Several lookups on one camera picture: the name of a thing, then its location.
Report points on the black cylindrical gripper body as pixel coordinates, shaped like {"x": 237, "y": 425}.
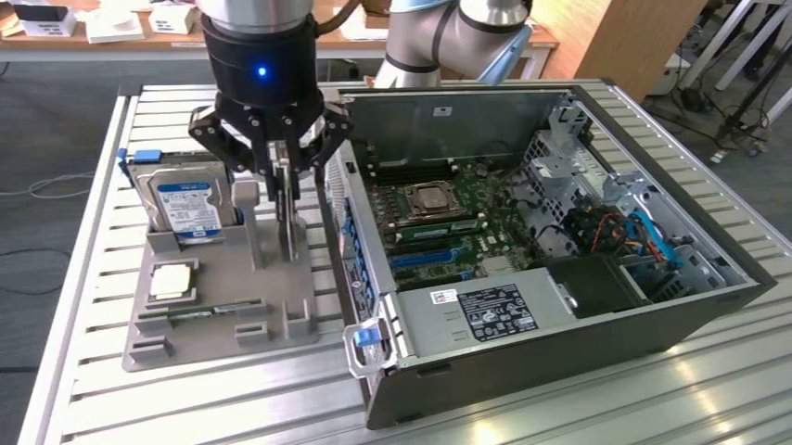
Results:
{"x": 263, "y": 55}

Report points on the green GPU with black shroud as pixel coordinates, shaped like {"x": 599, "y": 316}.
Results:
{"x": 285, "y": 232}

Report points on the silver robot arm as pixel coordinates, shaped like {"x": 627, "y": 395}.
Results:
{"x": 420, "y": 41}

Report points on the blue disk caddy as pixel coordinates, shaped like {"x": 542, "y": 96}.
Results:
{"x": 148, "y": 155}

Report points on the black RAM slot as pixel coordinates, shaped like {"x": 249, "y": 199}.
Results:
{"x": 414, "y": 177}
{"x": 414, "y": 163}
{"x": 414, "y": 173}
{"x": 414, "y": 168}

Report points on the white labelled box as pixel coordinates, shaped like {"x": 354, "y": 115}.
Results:
{"x": 172, "y": 21}

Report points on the silver hard disk blue label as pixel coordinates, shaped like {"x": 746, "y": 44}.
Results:
{"x": 185, "y": 204}

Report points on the stack of white papers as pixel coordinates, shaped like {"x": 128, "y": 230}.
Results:
{"x": 364, "y": 32}

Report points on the silver CPU in socket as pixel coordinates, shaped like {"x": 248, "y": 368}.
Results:
{"x": 408, "y": 211}

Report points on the tarnished CPU chip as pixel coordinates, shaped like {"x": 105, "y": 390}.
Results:
{"x": 432, "y": 197}

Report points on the brown cardboard box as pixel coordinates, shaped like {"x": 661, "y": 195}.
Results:
{"x": 375, "y": 5}

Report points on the white box with round top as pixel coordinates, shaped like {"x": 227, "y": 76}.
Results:
{"x": 113, "y": 30}

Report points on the long black expansion slot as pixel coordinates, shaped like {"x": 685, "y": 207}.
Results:
{"x": 423, "y": 249}

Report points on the blue expansion slot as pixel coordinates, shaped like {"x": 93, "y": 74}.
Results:
{"x": 426, "y": 259}

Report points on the bright silver CPU chip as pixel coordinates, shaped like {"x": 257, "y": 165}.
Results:
{"x": 169, "y": 283}

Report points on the white box with black lid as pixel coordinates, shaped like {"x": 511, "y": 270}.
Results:
{"x": 49, "y": 28}

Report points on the grey parts rack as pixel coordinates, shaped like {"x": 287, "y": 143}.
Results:
{"x": 247, "y": 287}

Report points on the green motherboard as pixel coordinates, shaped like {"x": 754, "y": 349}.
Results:
{"x": 507, "y": 232}

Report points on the metal disk bay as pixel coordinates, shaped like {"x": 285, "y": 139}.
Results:
{"x": 557, "y": 167}

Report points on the silver chipset heatsink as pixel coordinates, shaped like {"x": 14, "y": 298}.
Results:
{"x": 498, "y": 266}

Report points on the blue case latch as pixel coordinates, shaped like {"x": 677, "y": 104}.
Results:
{"x": 364, "y": 337}

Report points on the grey power supply unit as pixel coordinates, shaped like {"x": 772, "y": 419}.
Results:
{"x": 494, "y": 315}

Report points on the wooden cabinet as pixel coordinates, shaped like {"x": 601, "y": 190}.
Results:
{"x": 618, "y": 41}

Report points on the white power box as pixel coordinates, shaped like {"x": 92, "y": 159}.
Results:
{"x": 670, "y": 79}

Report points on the black open PC case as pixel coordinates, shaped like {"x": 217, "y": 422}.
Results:
{"x": 526, "y": 371}

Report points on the black wheeled stand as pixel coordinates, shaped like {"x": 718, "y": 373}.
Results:
{"x": 733, "y": 121}

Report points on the white framed desk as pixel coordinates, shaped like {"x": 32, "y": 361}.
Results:
{"x": 729, "y": 76}

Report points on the person in dark trousers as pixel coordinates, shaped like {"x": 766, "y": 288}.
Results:
{"x": 754, "y": 55}

